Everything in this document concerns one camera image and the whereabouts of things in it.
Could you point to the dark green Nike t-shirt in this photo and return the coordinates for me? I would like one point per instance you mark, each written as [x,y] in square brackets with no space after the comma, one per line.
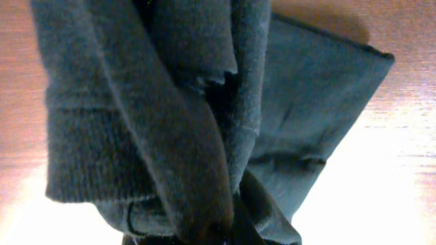
[195,122]

